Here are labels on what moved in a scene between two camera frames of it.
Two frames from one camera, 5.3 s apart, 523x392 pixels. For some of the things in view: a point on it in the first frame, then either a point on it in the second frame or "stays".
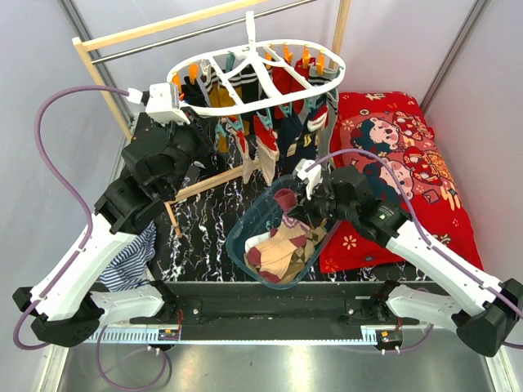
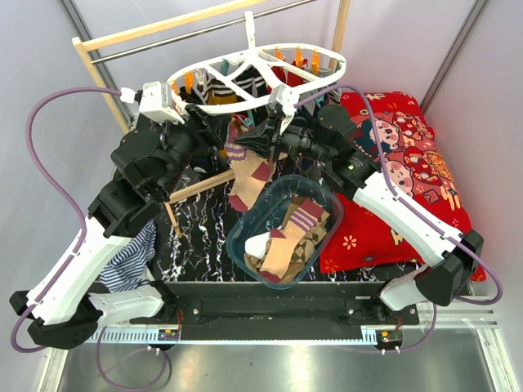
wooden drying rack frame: x=85 y=44 stays
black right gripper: x=318 y=189 → x=261 y=144
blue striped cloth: x=127 y=270 stays
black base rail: x=273 y=304 stays
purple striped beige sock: x=287 y=199 → x=250 y=171
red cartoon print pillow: x=394 y=126 stays
